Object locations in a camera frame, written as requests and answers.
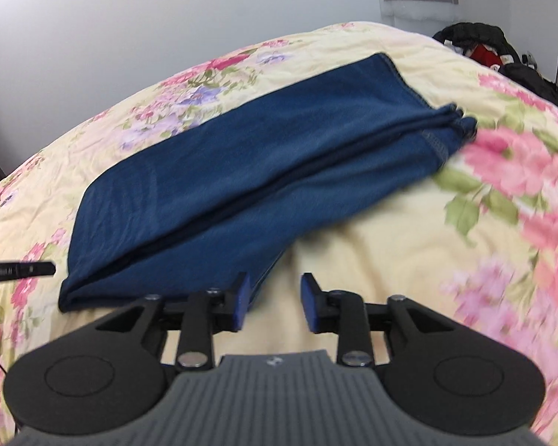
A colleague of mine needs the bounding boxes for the blue denim pants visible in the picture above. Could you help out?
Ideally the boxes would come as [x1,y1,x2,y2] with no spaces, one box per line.
[58,52,479,315]

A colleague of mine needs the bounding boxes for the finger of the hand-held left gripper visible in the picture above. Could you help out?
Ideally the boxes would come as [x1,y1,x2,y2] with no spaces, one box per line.
[13,261,57,280]

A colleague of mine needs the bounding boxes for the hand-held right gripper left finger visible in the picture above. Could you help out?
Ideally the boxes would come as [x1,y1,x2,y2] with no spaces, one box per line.
[93,272,251,372]

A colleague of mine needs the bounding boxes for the black jacket pile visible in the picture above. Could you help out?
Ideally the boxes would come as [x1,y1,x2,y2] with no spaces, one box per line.
[432,22,558,113]

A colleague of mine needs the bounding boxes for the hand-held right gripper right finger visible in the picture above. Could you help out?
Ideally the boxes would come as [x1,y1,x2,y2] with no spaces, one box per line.
[301,273,466,369]

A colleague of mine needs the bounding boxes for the floral yellow blanket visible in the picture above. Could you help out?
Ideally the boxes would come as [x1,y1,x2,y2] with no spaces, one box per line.
[0,21,558,446]

